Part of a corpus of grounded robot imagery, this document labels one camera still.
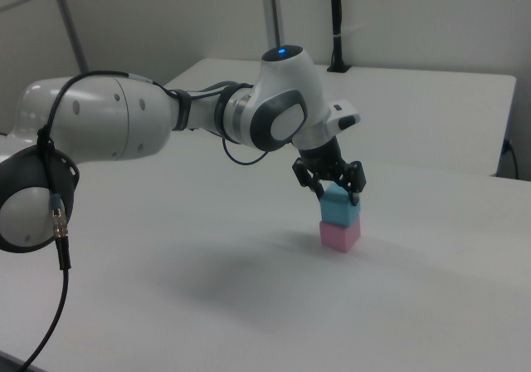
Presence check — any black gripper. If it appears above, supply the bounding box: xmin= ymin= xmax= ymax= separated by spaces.
xmin=291 ymin=136 xmax=368 ymax=206

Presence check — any blue cube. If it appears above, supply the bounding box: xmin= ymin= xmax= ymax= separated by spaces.
xmin=319 ymin=182 xmax=362 ymax=228

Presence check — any pink cube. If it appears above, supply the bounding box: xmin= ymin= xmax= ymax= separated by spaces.
xmin=318 ymin=215 xmax=362 ymax=253

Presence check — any black pole with base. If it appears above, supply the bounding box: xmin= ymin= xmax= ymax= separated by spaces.
xmin=326 ymin=0 xmax=353 ymax=74

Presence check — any thin dark cable loop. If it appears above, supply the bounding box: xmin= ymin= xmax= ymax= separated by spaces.
xmin=221 ymin=138 xmax=271 ymax=167

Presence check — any grey metal frame post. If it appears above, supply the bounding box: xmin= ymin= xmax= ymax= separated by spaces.
xmin=260 ymin=0 xmax=288 ymax=53
xmin=48 ymin=0 xmax=90 ymax=75

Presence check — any black wall cable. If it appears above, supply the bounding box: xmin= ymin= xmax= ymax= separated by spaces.
xmin=502 ymin=138 xmax=520 ymax=179

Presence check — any black cable with metal connector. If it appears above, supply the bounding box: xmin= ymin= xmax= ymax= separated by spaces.
xmin=18 ymin=70 xmax=255 ymax=372

